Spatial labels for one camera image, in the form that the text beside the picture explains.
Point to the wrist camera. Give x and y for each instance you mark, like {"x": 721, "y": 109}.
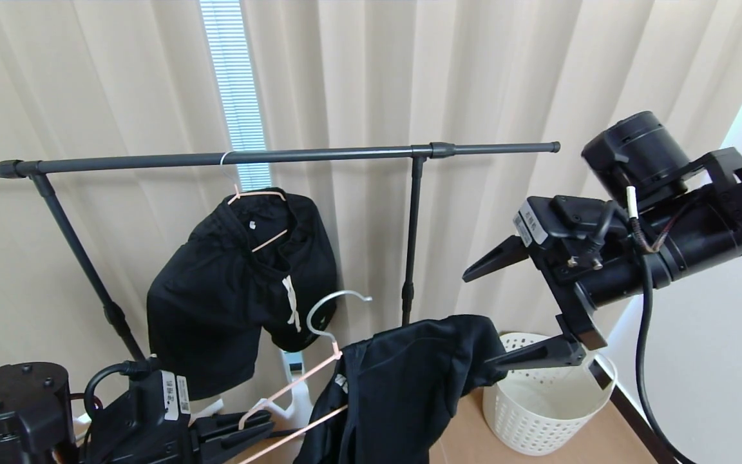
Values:
{"x": 152, "y": 399}
{"x": 564, "y": 225}

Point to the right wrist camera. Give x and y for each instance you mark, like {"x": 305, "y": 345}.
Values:
{"x": 564, "y": 225}

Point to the window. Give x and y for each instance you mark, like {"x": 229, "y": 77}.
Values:
{"x": 236, "y": 77}

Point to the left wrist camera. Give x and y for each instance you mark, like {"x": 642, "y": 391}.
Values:
{"x": 152, "y": 399}

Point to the white laundry basket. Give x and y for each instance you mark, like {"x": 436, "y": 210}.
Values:
{"x": 538, "y": 419}

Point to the black clothes rack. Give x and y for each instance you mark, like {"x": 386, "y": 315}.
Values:
{"x": 345, "y": 153}

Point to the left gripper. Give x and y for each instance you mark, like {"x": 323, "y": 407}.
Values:
{"x": 152, "y": 456}

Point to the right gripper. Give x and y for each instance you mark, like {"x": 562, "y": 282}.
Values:
{"x": 686, "y": 251}

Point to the white curtain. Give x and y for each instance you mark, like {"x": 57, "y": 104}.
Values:
{"x": 474, "y": 77}
{"x": 87, "y": 77}

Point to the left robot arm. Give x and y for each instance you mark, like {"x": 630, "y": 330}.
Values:
{"x": 10, "y": 412}

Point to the pink clothes hanger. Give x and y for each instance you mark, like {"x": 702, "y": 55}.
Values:
{"x": 294, "y": 383}
{"x": 261, "y": 193}

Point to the black garment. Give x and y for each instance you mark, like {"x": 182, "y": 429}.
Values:
{"x": 397, "y": 386}

